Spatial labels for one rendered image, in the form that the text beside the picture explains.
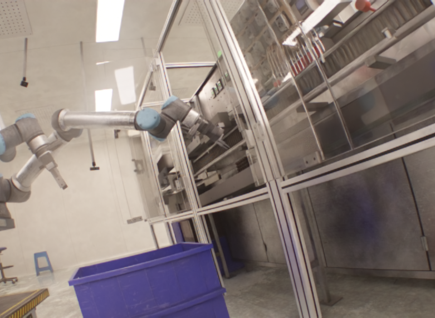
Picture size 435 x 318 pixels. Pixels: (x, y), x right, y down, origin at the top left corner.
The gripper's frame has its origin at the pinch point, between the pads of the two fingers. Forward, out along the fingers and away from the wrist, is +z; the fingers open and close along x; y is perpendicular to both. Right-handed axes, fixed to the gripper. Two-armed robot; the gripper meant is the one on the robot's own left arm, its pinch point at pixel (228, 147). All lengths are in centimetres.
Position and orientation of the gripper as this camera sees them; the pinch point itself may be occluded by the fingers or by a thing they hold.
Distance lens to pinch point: 129.3
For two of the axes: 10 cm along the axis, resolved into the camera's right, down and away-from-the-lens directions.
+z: 8.2, 5.5, 1.5
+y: 4.3, -7.7, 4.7
